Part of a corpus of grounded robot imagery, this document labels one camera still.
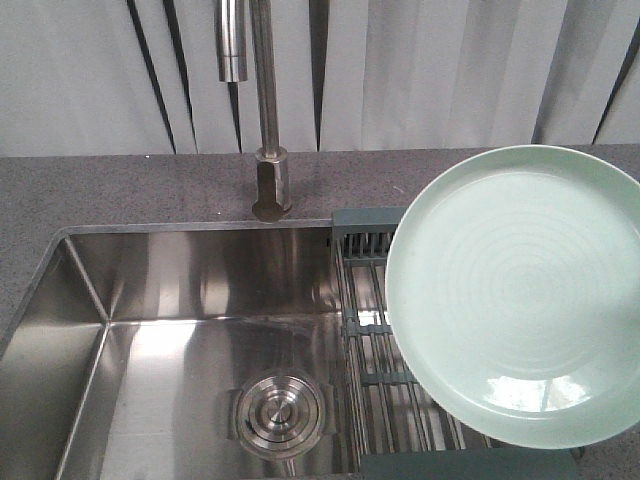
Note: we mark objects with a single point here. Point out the light green round plate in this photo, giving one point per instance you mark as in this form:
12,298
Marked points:
512,289

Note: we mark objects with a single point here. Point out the teal metal dish rack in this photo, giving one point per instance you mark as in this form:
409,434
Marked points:
399,431

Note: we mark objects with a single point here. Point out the stainless steel faucet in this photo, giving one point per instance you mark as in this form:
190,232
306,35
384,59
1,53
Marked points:
273,198

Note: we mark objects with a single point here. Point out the stainless steel sink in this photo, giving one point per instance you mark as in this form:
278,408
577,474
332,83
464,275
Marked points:
119,362

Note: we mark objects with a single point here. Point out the round steel drain cover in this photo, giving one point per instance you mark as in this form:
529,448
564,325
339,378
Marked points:
280,414

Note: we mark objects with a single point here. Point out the white pleated curtain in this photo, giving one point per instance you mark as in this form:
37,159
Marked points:
141,77

